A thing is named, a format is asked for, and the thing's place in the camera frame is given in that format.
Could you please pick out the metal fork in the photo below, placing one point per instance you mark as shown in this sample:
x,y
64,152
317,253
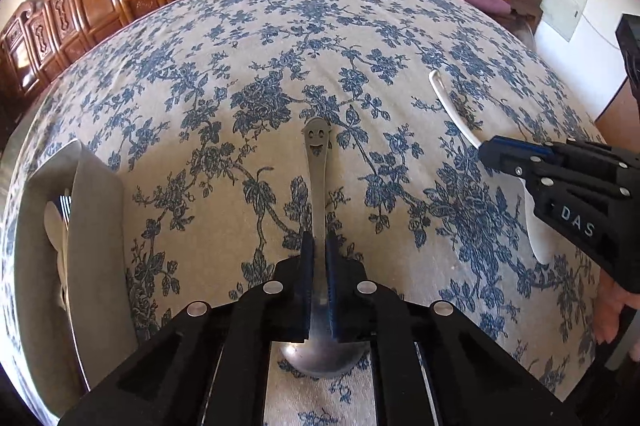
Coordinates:
x,y
65,206

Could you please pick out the person's right hand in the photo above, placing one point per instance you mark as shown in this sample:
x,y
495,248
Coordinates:
x,y
610,311

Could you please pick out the metal tray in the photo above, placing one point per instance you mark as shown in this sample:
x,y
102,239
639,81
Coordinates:
x,y
95,231

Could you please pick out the large white spoon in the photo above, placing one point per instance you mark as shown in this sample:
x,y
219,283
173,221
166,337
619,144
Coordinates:
x,y
452,106

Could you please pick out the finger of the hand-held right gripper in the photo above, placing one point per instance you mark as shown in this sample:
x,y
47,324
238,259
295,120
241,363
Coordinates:
x,y
532,147
505,159

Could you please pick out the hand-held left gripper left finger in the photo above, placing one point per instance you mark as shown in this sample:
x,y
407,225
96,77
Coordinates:
x,y
305,266

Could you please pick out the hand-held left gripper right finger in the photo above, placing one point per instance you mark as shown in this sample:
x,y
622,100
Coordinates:
x,y
334,276

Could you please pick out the slim white spoon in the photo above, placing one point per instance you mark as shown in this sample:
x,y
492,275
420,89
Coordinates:
x,y
54,221

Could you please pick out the white wall panel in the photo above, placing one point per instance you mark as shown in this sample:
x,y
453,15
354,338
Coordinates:
x,y
565,4

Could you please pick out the brown wooden door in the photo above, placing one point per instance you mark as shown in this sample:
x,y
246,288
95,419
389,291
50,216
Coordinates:
x,y
617,121

